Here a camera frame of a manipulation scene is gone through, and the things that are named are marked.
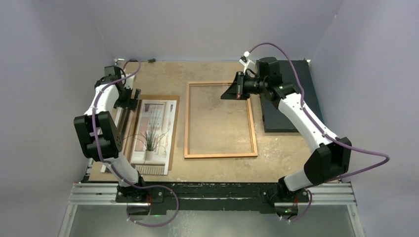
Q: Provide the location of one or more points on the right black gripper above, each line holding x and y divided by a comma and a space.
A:
237, 91

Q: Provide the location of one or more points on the wooden picture frame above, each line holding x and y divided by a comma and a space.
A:
187, 154

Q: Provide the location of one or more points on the dark rectangular box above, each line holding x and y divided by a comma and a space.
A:
273, 119

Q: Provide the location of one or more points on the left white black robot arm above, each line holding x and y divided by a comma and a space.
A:
98, 134

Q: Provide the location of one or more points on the clear glass pane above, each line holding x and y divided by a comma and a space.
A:
217, 126

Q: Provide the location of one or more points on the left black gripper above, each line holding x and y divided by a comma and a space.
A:
130, 103

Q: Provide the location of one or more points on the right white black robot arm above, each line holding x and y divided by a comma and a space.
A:
330, 154

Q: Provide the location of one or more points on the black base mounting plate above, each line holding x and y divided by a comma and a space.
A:
265, 198

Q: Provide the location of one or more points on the plant photo print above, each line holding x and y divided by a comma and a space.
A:
152, 139

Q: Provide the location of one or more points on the brown backing board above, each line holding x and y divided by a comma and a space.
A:
128, 120

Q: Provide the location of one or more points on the aluminium rail beam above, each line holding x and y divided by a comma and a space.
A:
105, 193

